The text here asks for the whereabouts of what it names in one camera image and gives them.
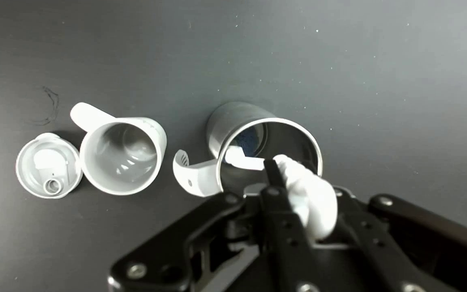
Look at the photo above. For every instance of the white round bottle lid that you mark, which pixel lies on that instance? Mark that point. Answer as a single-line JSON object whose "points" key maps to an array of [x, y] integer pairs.
{"points": [[48, 164]]}

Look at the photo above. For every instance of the white ceramic mug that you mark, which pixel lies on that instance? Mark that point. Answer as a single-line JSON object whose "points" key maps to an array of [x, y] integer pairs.
{"points": [[121, 156]]}

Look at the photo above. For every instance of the silver metal bottle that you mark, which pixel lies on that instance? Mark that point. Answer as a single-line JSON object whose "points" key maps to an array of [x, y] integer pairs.
{"points": [[235, 122]]}

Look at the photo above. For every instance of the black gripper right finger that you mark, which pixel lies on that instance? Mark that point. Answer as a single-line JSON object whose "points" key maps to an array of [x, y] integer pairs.
{"points": [[406, 244]]}

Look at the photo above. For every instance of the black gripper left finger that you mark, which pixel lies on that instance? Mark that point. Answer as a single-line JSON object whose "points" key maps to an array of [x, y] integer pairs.
{"points": [[283, 232]]}

